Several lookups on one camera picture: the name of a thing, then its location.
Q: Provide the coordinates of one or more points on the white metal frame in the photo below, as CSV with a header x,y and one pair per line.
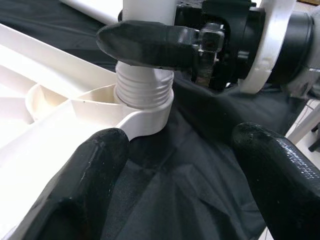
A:
x,y
300,127

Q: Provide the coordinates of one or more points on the black table cloth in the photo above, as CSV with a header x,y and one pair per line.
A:
x,y
180,180

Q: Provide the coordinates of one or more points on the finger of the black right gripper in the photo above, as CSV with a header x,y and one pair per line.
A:
x,y
145,45
120,16

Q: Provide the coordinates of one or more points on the white plastic table top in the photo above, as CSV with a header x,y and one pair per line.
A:
x,y
37,140

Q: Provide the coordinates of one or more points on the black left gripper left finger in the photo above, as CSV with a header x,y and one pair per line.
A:
x,y
82,195

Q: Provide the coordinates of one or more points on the white plastic table leg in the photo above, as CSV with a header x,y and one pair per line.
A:
x,y
95,10
145,85

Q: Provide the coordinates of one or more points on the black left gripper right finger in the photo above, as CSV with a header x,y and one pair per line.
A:
x,y
287,195

